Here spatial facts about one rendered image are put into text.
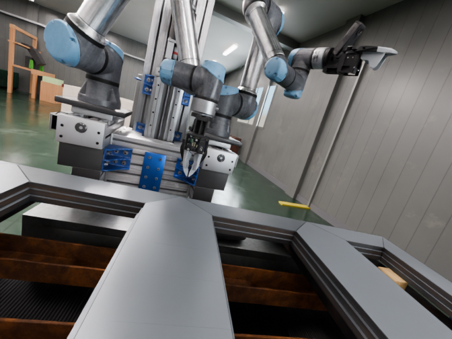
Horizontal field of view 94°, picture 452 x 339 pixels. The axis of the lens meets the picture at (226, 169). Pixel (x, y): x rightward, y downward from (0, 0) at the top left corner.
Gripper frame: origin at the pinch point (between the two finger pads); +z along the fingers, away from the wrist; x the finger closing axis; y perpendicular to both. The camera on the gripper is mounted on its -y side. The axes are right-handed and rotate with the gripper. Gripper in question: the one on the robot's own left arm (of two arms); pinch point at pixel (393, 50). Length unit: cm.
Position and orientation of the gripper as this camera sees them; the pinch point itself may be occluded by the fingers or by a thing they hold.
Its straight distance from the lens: 90.7
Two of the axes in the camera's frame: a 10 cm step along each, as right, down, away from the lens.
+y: -1.7, 9.3, 3.1
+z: 6.6, 3.5, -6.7
